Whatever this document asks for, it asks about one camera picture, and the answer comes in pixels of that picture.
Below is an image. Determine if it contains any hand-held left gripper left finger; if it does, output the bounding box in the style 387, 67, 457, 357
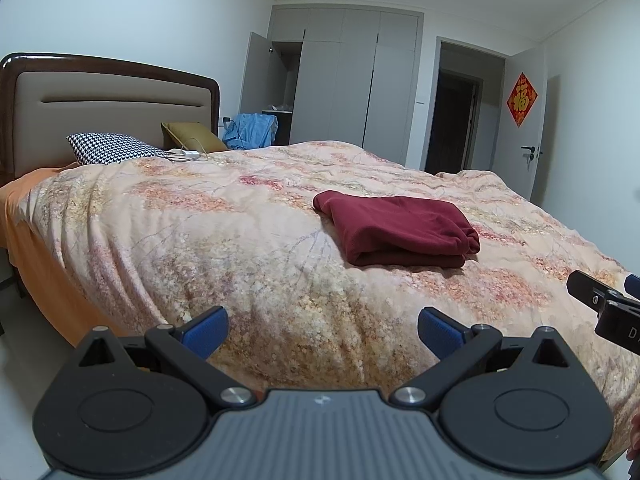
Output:
72, 305, 258, 411

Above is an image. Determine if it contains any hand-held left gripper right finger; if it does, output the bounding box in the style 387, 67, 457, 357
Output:
391, 306, 577, 411

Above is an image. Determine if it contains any dark red knit sweater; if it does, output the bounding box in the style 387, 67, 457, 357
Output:
313, 190, 481, 268

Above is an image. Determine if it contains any white room door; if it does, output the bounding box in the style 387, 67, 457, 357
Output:
502, 42, 548, 206

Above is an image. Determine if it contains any orange bed sheet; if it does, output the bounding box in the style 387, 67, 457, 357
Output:
0, 167, 118, 348

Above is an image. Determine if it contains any red diamond door decoration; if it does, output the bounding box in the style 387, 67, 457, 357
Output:
506, 72, 538, 128

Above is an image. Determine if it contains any olive green pillow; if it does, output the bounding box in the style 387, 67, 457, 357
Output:
161, 121, 228, 153

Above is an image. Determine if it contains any blue garment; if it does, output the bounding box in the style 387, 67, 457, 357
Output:
222, 112, 278, 151

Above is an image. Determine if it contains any houndstooth pillow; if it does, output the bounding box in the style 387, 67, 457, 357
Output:
66, 132, 168, 166

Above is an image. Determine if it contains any open grey wardrobe door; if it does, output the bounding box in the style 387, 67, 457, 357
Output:
239, 31, 271, 121

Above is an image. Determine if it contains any grey built-in wardrobe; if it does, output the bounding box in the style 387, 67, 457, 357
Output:
267, 4, 425, 166

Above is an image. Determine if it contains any white charger with cable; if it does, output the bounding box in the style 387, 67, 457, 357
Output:
167, 147, 208, 162

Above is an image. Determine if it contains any open doorway with grey frame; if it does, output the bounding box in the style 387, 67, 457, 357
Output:
425, 36, 512, 175

